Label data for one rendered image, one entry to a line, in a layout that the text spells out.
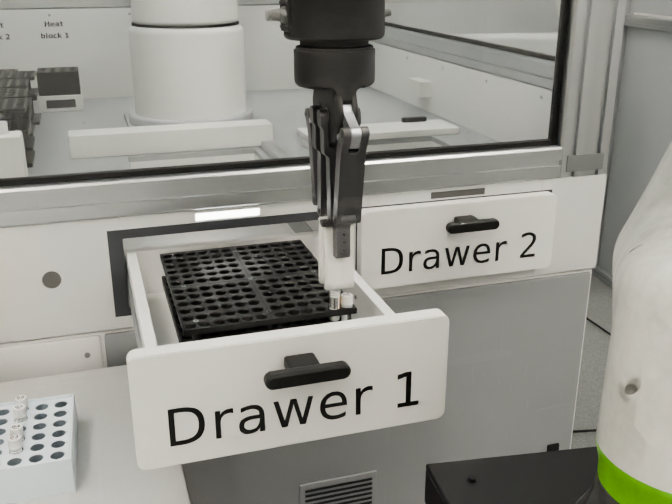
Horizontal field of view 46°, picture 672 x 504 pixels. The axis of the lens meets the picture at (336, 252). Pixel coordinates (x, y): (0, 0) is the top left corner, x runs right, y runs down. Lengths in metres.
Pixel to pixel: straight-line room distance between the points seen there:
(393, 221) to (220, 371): 0.43
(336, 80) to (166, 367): 0.29
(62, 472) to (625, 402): 0.51
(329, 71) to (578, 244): 0.61
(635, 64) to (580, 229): 2.03
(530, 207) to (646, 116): 2.03
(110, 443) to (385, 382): 0.31
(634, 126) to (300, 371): 2.64
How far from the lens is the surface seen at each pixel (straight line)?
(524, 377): 1.27
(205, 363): 0.69
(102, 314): 1.03
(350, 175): 0.72
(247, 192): 0.99
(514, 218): 1.13
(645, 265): 0.58
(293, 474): 1.20
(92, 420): 0.93
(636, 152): 3.20
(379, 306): 0.83
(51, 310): 1.03
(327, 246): 0.78
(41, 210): 0.98
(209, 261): 0.95
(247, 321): 0.79
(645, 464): 0.61
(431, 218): 1.07
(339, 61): 0.72
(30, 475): 0.81
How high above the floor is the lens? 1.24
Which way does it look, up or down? 20 degrees down
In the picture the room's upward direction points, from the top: straight up
